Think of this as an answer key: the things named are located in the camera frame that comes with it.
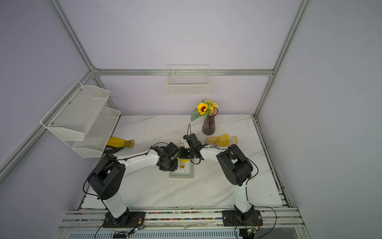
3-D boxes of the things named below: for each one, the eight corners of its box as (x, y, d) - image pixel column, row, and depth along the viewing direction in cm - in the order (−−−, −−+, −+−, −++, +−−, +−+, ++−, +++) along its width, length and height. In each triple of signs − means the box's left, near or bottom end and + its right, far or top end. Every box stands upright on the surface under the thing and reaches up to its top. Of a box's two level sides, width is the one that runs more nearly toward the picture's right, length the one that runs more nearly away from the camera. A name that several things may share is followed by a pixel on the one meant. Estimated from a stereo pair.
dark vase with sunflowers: (191, 137, 109) (190, 109, 88) (203, 125, 116) (204, 98, 95) (203, 144, 104) (205, 118, 83) (214, 132, 112) (218, 105, 90)
